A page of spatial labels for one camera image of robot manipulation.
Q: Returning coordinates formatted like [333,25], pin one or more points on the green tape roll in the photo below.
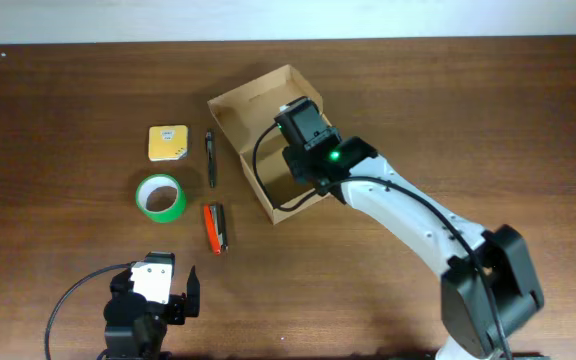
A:
[153,183]

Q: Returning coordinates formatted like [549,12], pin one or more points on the black pen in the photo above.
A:
[210,150]

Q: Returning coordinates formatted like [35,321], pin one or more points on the yellow sticky note pad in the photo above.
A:
[167,143]

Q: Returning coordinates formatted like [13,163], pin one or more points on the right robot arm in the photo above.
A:
[488,282]

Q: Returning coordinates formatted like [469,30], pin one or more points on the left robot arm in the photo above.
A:
[143,339]

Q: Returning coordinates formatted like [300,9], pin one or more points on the brown cardboard box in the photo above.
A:
[243,114]

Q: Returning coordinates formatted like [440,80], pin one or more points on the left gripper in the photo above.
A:
[177,307]

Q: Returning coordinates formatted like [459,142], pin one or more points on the orange black stapler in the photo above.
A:
[214,220]

